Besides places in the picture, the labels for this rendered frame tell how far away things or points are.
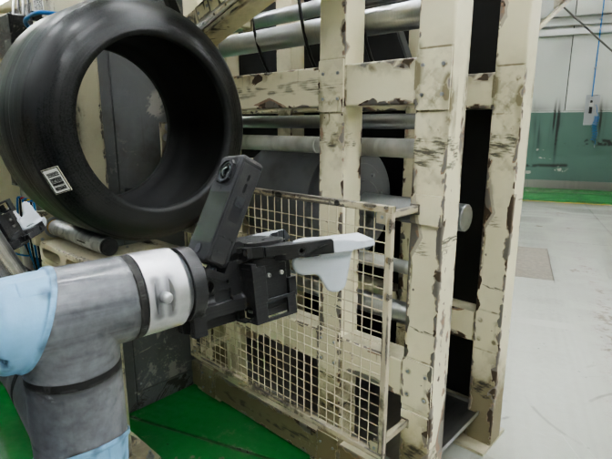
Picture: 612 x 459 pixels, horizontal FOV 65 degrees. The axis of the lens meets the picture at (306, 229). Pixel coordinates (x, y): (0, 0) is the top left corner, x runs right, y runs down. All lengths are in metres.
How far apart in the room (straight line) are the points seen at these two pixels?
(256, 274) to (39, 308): 0.19
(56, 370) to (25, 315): 0.05
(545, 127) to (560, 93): 0.64
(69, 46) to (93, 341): 0.85
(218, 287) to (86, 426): 0.16
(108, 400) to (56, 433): 0.04
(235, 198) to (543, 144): 9.79
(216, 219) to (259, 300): 0.09
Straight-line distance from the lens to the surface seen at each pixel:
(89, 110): 1.61
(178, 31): 1.30
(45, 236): 1.56
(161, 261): 0.44
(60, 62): 1.16
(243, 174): 0.47
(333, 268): 0.50
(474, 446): 2.06
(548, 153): 10.18
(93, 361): 0.42
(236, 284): 0.49
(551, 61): 10.29
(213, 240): 0.46
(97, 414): 0.44
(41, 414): 0.45
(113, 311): 0.41
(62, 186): 1.17
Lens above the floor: 1.19
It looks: 12 degrees down
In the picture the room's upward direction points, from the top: straight up
